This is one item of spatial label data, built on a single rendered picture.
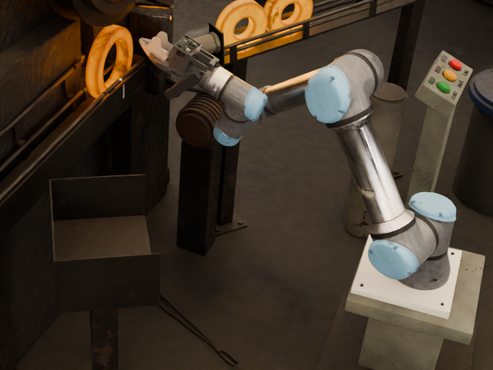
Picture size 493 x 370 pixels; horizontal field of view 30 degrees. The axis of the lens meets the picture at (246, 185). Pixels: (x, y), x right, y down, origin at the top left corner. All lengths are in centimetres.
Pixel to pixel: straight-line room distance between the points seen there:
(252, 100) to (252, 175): 95
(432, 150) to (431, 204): 55
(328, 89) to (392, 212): 33
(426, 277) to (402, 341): 21
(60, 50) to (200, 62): 35
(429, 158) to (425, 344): 64
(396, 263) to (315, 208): 96
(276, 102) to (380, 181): 41
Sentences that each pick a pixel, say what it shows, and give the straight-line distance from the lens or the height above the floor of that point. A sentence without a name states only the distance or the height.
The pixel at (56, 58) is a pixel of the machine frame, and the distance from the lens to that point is 223.
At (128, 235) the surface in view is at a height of 60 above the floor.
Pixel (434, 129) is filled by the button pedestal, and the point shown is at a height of 44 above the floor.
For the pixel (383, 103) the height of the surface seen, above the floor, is 51.
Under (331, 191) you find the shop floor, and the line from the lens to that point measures 321.
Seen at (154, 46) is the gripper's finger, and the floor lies 77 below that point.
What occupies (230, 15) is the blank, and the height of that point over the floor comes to 76.
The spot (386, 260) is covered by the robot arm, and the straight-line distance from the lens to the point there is 221.
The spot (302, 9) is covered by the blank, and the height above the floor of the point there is 73.
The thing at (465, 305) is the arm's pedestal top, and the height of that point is 30.
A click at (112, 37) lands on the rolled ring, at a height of 83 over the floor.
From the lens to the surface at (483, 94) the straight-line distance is 307.
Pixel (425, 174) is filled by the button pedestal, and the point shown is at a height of 28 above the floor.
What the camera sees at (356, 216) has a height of 8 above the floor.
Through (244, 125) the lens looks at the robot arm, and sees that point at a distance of 239.
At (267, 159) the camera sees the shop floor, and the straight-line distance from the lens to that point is 332.
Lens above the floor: 189
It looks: 36 degrees down
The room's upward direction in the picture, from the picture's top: 6 degrees clockwise
